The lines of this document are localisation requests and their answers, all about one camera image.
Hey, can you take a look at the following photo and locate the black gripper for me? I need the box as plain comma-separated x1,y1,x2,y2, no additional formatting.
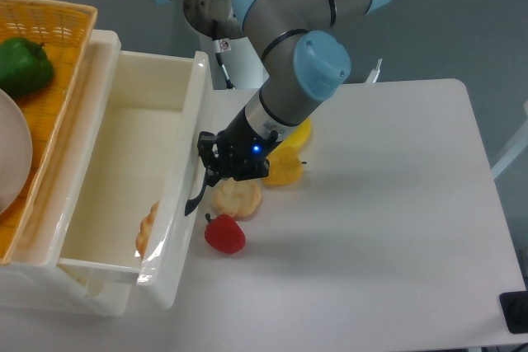
197,110,279,187

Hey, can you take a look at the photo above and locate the white drawer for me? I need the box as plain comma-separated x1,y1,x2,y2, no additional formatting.
59,51,212,308

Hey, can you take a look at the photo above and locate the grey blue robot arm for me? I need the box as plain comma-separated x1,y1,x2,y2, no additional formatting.
155,0,391,186

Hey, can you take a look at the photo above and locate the white drawer cabinet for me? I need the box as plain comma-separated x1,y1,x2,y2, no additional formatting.
1,30,130,316

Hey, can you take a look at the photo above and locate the beige bread roll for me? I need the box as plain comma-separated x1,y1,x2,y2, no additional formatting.
211,179,262,218

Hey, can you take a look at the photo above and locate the yellow bell pepper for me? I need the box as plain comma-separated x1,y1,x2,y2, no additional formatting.
262,147,304,186

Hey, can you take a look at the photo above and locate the yellow banana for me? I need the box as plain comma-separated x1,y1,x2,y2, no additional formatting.
276,118,312,151

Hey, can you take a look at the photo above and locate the red bell pepper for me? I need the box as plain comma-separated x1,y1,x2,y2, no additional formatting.
204,213,246,254

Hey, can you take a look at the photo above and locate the orange croissant bread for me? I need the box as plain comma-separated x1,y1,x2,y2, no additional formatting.
135,201,159,258

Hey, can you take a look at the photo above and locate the orange wicker basket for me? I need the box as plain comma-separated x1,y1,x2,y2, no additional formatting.
1,0,97,265

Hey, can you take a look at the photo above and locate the beige round plate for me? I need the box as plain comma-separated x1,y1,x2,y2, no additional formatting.
0,91,33,213

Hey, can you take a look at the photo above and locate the green bell pepper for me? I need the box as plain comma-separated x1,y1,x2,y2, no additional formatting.
1,37,54,99

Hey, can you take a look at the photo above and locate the black device at edge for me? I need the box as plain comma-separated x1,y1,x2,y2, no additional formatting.
499,291,528,334

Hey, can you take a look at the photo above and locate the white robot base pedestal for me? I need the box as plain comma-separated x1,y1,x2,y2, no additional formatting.
183,0,273,90

